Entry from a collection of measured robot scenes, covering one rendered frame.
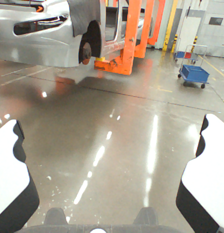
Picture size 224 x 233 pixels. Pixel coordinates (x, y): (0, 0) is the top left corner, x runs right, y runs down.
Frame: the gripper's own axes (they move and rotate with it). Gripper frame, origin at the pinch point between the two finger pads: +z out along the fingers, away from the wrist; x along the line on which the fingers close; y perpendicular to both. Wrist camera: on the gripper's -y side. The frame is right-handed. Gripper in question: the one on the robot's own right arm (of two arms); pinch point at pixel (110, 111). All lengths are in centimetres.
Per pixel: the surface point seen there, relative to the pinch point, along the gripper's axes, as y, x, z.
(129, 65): 58, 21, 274
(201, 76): 120, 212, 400
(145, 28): 10, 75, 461
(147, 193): 128, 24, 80
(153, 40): 75, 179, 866
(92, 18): -13, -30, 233
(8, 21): -13, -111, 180
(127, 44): 25, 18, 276
